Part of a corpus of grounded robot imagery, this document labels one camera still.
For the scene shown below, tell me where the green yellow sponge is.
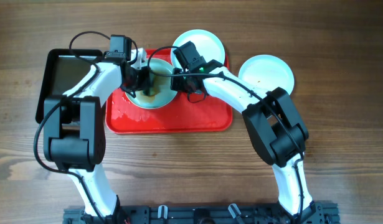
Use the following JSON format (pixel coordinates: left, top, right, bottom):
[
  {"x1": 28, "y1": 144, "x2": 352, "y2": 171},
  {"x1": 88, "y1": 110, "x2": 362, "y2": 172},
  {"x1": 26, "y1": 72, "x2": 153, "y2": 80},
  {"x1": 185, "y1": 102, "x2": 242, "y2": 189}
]
[{"x1": 142, "y1": 87, "x2": 158, "y2": 97}]

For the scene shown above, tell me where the white plate bottom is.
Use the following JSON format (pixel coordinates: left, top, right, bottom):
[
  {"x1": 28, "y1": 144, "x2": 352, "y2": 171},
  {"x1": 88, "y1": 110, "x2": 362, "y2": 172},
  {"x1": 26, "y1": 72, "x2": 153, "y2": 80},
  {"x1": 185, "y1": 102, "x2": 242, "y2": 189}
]
[{"x1": 126, "y1": 58, "x2": 177, "y2": 110}]

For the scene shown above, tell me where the white plate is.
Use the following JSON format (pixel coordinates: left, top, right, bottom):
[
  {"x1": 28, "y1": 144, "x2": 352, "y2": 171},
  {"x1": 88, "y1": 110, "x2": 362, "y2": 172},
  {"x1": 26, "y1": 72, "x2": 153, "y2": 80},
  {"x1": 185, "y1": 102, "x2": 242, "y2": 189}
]
[
  {"x1": 238, "y1": 55, "x2": 295, "y2": 95},
  {"x1": 126, "y1": 58, "x2": 177, "y2": 110},
  {"x1": 173, "y1": 29, "x2": 225, "y2": 65}
]

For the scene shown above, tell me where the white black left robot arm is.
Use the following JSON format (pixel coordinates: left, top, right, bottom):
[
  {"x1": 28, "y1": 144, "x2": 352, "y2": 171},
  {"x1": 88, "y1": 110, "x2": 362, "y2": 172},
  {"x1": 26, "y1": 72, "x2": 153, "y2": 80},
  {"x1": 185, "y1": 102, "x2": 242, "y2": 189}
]
[{"x1": 36, "y1": 49, "x2": 148, "y2": 223}]

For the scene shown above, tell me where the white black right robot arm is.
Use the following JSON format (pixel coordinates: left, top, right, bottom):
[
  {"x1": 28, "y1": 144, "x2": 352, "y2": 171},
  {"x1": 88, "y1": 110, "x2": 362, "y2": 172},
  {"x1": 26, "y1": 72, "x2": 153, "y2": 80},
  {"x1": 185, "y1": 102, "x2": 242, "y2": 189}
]
[{"x1": 173, "y1": 60, "x2": 314, "y2": 223}]

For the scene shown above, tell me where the red plastic tray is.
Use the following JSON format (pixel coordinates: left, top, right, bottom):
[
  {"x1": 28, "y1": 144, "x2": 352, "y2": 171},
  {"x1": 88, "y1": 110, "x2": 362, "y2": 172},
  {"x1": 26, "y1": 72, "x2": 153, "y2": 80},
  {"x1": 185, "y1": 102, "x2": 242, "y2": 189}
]
[{"x1": 105, "y1": 49, "x2": 234, "y2": 134}]

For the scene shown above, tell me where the black water tray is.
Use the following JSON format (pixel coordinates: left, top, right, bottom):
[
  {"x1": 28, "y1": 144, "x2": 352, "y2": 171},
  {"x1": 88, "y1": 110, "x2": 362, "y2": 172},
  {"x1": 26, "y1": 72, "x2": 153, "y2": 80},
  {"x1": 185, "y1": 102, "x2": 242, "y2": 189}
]
[{"x1": 35, "y1": 49, "x2": 91, "y2": 124}]

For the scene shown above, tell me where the white plate top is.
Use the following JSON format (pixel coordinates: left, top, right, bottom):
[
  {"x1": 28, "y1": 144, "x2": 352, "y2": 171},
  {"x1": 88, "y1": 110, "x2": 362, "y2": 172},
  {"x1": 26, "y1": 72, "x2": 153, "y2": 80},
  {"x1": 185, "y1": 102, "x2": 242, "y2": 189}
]
[{"x1": 173, "y1": 29, "x2": 225, "y2": 65}]

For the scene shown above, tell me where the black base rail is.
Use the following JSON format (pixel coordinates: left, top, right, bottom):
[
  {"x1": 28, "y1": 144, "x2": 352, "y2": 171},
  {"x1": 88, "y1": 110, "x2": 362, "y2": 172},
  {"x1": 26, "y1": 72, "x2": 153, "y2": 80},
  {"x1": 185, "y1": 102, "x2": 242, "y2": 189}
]
[{"x1": 62, "y1": 202, "x2": 341, "y2": 224}]

